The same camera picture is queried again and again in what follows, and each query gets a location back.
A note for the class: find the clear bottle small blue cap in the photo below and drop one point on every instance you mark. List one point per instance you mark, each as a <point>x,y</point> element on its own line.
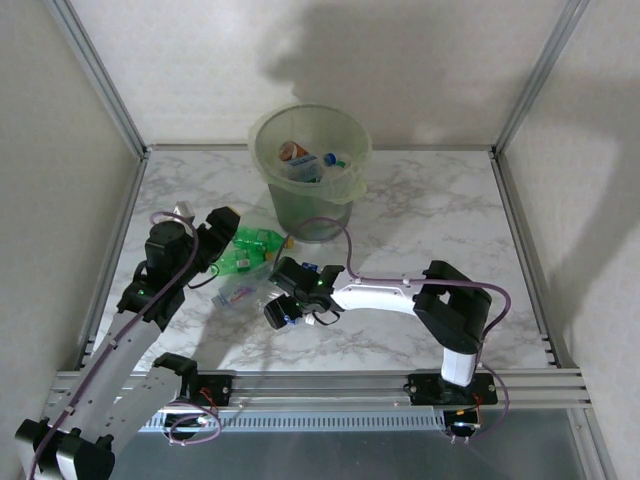
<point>329,159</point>

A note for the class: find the grey metal panel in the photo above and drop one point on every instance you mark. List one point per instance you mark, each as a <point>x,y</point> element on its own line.
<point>320,460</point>

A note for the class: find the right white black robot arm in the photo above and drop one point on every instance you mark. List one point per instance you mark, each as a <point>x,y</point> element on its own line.
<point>380,297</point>

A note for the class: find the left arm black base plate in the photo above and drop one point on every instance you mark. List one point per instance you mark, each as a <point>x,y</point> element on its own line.
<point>220,387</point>

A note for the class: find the aluminium frame post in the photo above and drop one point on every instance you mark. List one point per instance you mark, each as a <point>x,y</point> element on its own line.
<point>540,75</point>
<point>100,80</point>

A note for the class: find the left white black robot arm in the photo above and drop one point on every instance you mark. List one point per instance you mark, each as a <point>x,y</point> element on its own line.
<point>115,360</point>

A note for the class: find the brown coffee drink bottle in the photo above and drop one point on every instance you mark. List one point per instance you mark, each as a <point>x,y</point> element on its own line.
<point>292,149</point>

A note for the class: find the clear bottle pink label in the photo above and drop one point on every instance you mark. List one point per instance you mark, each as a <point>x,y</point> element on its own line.
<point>237,296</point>

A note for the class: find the green bottle yellow cap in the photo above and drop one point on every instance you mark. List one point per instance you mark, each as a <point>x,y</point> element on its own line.
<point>260,237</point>

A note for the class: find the aluminium mounting rail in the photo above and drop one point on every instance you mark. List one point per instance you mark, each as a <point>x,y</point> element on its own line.
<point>320,390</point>

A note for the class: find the aluminium frame leg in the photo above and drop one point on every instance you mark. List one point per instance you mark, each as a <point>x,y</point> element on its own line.
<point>595,445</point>

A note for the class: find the aluminium frame cross bar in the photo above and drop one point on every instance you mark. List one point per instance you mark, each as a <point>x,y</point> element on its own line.
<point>200,147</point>

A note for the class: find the mesh bin with green liner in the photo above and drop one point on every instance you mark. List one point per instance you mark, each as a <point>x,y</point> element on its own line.
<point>310,220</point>

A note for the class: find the aluminium frame side bar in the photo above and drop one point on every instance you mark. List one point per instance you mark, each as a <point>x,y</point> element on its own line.
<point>520,240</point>
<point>131,200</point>

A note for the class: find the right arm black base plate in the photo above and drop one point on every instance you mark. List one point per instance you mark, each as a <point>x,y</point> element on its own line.
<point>422,387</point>

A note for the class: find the green bottle with small label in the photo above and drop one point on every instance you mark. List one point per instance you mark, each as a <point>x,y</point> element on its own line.
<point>237,262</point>

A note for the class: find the clear bottle dark blue label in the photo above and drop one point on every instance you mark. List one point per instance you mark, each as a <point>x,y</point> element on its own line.
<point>293,318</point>

